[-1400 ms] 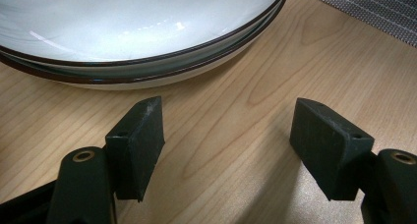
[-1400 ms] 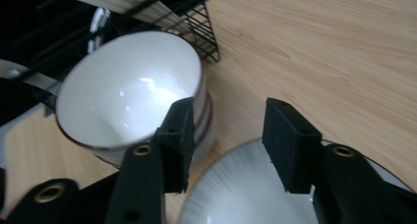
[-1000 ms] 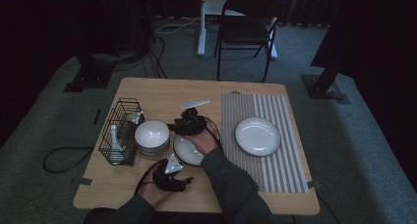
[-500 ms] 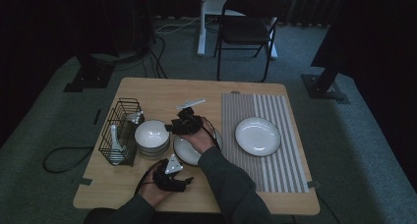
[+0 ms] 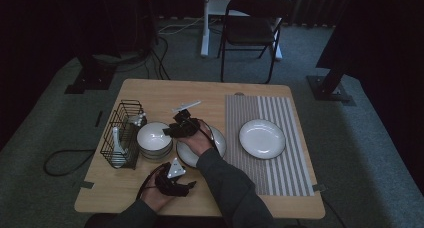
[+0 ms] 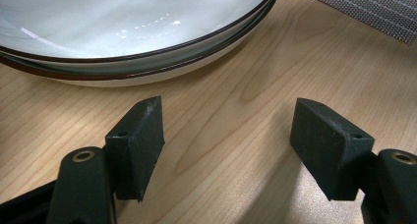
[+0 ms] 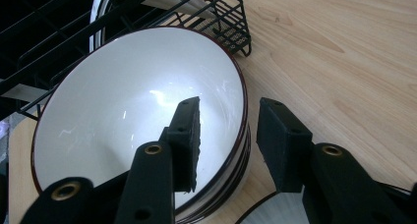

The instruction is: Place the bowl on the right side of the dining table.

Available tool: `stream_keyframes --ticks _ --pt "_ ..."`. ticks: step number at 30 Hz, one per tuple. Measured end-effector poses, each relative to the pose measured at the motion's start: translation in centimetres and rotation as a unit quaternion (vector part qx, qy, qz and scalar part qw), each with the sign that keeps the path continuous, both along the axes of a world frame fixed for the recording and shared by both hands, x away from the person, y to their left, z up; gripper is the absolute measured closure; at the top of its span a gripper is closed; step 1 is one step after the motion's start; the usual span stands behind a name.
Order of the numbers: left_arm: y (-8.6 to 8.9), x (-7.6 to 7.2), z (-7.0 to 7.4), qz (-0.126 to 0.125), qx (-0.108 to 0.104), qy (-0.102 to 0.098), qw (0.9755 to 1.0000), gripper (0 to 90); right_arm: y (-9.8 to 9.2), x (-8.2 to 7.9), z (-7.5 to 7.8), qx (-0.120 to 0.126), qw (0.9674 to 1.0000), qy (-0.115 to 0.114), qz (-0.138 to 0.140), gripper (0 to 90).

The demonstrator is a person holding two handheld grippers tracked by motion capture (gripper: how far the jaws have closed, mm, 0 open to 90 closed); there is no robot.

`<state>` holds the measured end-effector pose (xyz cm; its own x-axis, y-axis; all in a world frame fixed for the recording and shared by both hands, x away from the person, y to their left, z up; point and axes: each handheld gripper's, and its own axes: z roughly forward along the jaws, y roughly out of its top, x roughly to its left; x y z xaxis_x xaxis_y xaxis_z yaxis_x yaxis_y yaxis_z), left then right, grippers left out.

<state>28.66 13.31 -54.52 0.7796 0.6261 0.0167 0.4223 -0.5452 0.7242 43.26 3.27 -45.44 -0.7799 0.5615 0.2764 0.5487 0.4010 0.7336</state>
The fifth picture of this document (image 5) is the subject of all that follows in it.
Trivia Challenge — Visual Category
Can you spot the white plate with dark rim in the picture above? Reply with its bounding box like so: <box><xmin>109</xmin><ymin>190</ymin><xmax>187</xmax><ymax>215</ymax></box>
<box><xmin>238</xmin><ymin>118</ymin><xmax>287</xmax><ymax>161</ymax></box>
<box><xmin>175</xmin><ymin>124</ymin><xmax>228</xmax><ymax>169</ymax></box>

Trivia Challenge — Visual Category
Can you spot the person's left hand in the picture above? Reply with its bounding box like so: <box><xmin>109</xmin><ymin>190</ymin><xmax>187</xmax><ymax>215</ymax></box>
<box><xmin>139</xmin><ymin>175</ymin><xmax>172</xmax><ymax>213</ymax></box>

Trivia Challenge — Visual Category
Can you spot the person's dark clothed leg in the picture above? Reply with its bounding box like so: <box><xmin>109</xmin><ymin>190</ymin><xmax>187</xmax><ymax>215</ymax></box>
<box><xmin>84</xmin><ymin>212</ymin><xmax>116</xmax><ymax>228</ymax></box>

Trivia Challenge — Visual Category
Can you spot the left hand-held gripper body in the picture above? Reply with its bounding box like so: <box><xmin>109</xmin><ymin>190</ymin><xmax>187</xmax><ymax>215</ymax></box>
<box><xmin>154</xmin><ymin>157</ymin><xmax>190</xmax><ymax>198</ymax></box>

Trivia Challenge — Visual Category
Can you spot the person's right hand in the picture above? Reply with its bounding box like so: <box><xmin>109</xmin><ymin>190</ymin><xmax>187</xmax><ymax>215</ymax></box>
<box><xmin>176</xmin><ymin>120</ymin><xmax>215</xmax><ymax>158</ymax></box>

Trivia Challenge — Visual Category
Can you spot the black wire basket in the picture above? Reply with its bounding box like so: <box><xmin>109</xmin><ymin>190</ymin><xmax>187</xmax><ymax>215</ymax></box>
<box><xmin>99</xmin><ymin>99</ymin><xmax>148</xmax><ymax>171</ymax></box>

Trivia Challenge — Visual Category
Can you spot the left hand-held gripper cable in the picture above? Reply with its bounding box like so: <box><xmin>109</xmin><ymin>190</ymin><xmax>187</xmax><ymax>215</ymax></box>
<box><xmin>135</xmin><ymin>161</ymin><xmax>169</xmax><ymax>201</ymax></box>

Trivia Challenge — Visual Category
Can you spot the white desk frame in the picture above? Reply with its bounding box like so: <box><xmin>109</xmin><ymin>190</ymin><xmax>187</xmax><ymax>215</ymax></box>
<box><xmin>199</xmin><ymin>0</ymin><xmax>284</xmax><ymax>61</ymax></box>

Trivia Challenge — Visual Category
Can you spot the black folding chair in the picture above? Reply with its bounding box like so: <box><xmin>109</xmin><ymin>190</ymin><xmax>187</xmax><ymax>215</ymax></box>
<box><xmin>218</xmin><ymin>0</ymin><xmax>293</xmax><ymax>85</ymax></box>

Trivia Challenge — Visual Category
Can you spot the hand-held gripper cable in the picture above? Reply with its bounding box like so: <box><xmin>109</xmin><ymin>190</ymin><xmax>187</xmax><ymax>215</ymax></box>
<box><xmin>189</xmin><ymin>117</ymin><xmax>219</xmax><ymax>152</ymax></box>
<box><xmin>135</xmin><ymin>161</ymin><xmax>169</xmax><ymax>201</ymax></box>

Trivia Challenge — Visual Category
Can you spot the white floor cable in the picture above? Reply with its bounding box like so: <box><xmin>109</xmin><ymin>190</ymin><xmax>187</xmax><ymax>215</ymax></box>
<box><xmin>158</xmin><ymin>16</ymin><xmax>206</xmax><ymax>36</ymax></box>

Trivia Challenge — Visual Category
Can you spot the grey striped placemat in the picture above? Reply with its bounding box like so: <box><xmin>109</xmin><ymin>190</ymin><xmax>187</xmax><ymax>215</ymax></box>
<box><xmin>224</xmin><ymin>94</ymin><xmax>316</xmax><ymax>197</ymax></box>

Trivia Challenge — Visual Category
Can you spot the grey pleated curtain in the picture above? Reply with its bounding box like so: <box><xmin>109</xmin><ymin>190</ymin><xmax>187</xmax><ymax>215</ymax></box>
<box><xmin>286</xmin><ymin>0</ymin><xmax>354</xmax><ymax>27</ymax></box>

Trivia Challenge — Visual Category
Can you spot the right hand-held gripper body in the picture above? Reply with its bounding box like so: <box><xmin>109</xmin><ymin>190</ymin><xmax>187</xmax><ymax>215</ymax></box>
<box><xmin>171</xmin><ymin>100</ymin><xmax>203</xmax><ymax>139</ymax></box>

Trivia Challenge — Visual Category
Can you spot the black metal stand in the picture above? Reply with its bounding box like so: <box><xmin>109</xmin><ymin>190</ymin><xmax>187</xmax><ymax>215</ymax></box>
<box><xmin>306</xmin><ymin>37</ymin><xmax>356</xmax><ymax>106</ymax></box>
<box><xmin>64</xmin><ymin>37</ymin><xmax>123</xmax><ymax>95</ymax></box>

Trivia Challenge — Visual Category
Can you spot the right hand-held gripper cable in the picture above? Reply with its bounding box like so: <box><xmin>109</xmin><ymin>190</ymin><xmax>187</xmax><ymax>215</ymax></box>
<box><xmin>189</xmin><ymin>117</ymin><xmax>219</xmax><ymax>152</ymax></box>

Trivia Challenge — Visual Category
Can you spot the black looped floor cable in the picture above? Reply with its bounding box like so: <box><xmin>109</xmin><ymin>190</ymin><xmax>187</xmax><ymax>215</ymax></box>
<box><xmin>43</xmin><ymin>148</ymin><xmax>98</xmax><ymax>177</ymax></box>

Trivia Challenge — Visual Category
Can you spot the dark drape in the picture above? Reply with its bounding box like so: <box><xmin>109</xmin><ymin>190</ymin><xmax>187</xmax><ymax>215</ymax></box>
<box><xmin>316</xmin><ymin>0</ymin><xmax>424</xmax><ymax>196</ymax></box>
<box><xmin>0</xmin><ymin>0</ymin><xmax>158</xmax><ymax>152</ymax></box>

